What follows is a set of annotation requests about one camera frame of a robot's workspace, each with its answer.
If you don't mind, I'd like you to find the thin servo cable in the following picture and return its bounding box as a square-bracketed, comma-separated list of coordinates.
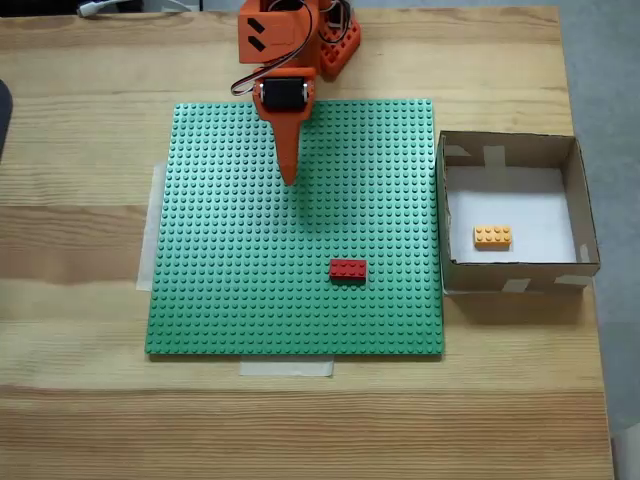
[229, 0, 314, 99]

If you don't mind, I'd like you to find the open cardboard box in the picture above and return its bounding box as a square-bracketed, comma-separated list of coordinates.
[435, 130, 601, 296]

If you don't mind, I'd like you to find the red lego block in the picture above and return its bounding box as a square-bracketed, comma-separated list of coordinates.
[328, 258, 368, 284]

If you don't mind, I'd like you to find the green lego baseplate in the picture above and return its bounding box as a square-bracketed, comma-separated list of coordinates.
[144, 98, 446, 359]

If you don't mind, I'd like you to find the yellow lego block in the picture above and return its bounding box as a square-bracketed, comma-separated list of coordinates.
[472, 224, 514, 251]

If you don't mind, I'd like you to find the black rounded object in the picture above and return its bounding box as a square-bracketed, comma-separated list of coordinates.
[0, 78, 14, 166]

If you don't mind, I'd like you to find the white cable with plug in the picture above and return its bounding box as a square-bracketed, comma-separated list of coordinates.
[77, 0, 194, 19]

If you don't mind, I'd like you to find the translucent masking tape strip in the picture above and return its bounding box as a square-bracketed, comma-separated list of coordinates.
[238, 357, 335, 379]
[136, 162, 169, 293]

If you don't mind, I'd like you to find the white paper sheet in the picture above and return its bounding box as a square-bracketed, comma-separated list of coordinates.
[444, 167, 579, 265]

